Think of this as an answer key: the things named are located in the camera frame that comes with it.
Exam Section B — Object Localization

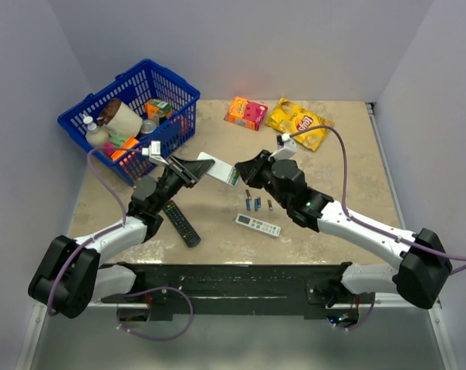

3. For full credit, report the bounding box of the pink small box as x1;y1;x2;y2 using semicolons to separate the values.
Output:
103;142;117;157

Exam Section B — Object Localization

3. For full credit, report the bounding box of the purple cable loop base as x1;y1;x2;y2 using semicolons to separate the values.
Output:
116;288;195;342

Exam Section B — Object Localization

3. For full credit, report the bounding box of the cream cylindrical container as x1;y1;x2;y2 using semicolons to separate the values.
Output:
96;98;143;137

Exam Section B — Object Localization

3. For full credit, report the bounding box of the small white remote control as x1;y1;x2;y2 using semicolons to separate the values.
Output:
198;152;237;187

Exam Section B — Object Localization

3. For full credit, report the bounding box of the metal tin can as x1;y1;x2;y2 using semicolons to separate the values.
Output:
140;119;158;136

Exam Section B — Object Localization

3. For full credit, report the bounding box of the light green packet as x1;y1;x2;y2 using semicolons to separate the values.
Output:
109;132;129;147

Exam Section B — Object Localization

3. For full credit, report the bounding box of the black TV remote control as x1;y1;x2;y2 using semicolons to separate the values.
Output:
164;200;201;248

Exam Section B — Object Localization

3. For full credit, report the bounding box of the orange box in basket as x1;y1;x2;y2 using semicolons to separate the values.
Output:
110;137;139;161

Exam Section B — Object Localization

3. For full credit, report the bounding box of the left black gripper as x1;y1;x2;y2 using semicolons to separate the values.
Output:
153;154;214;213

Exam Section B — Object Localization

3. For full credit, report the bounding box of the orange pink snack box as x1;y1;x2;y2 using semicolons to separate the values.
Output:
224;96;268;131

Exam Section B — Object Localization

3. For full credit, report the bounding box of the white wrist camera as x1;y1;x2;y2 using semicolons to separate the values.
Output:
141;140;167;167
269;133;297;160

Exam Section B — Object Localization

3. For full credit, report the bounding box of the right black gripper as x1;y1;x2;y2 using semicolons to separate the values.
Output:
236;150;291;210

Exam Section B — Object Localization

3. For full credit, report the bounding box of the long white remote control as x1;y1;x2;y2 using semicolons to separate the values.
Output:
235;214;281;237

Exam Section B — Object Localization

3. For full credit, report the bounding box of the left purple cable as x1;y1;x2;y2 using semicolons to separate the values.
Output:
46;146;151;317

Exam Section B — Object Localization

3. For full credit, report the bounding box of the blue plastic shopping basket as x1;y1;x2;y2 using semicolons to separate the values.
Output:
56;58;201;187

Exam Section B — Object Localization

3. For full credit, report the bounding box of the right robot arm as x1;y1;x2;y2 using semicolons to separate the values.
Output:
235;150;452;309

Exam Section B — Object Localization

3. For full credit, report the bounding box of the yellow Lays chips bag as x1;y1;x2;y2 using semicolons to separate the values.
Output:
266;98;334;151

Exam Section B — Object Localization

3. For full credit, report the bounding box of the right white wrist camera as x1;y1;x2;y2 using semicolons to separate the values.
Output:
269;133;297;160

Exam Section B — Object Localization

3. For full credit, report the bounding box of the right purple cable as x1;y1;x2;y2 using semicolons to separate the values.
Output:
289;125;466;275

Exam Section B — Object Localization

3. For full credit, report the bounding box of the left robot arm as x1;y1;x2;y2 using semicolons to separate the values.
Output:
28;156;215;318

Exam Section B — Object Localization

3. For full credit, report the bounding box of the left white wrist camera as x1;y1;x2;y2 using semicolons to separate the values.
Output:
141;140;167;167

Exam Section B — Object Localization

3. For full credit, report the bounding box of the orange green juice carton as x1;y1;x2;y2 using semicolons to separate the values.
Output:
144;99;171;124

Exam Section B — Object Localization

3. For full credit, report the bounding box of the white bottle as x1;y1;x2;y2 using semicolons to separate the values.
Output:
83;116;110;153

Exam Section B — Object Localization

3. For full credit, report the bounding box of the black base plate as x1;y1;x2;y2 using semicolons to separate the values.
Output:
103;262;371;321

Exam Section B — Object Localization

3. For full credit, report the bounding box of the purple cable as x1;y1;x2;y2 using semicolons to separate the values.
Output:
46;146;151;317
289;125;466;275

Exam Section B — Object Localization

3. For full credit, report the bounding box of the green battery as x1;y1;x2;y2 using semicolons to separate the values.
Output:
231;171;239;187

